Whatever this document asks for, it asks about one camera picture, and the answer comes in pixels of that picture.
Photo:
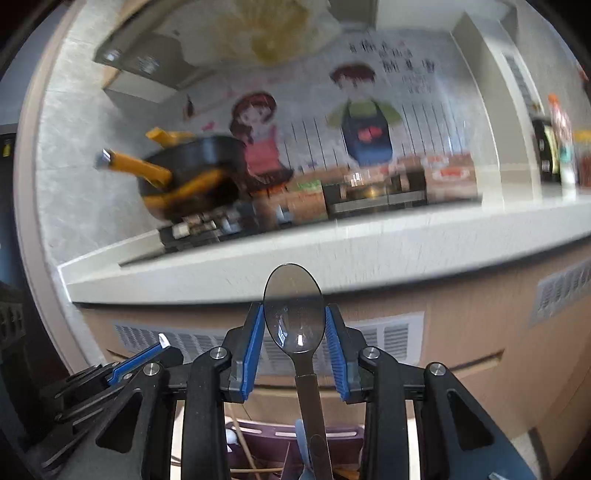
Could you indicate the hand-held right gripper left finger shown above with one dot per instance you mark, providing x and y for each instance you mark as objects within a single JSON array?
[{"x": 251, "y": 350}]

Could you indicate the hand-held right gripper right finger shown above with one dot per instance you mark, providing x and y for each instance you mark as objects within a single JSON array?
[{"x": 337, "y": 350}]

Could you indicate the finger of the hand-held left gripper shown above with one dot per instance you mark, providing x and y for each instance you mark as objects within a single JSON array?
[{"x": 138, "y": 361}]

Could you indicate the white round-head spoon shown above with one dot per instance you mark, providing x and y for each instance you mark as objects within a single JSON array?
[{"x": 231, "y": 436}]

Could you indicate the wooden chopstick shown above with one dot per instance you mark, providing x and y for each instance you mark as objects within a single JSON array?
[
  {"x": 258, "y": 470},
  {"x": 242, "y": 443}
]

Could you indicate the purple plastic utensil holder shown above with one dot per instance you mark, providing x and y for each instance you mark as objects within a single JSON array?
[{"x": 277, "y": 443}]

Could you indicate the large grey vent grille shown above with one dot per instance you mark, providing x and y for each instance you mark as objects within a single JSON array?
[{"x": 397, "y": 337}]

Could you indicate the light stone countertop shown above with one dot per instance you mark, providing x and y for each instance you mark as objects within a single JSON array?
[{"x": 415, "y": 249}]

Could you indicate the gas stove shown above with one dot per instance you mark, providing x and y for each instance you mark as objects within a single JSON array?
[{"x": 207, "y": 228}]

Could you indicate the small grey vent grille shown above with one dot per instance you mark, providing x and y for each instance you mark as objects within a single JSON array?
[{"x": 563, "y": 290}]

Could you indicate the dark packet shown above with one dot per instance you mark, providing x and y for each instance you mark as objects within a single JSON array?
[{"x": 545, "y": 152}]

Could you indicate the range hood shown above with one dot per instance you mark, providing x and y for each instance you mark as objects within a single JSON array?
[{"x": 138, "y": 69}]

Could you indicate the cartoon wall poster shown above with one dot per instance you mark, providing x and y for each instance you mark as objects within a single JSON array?
[{"x": 415, "y": 115}]

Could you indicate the white wall louvre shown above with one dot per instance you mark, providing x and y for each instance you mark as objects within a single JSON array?
[{"x": 519, "y": 81}]

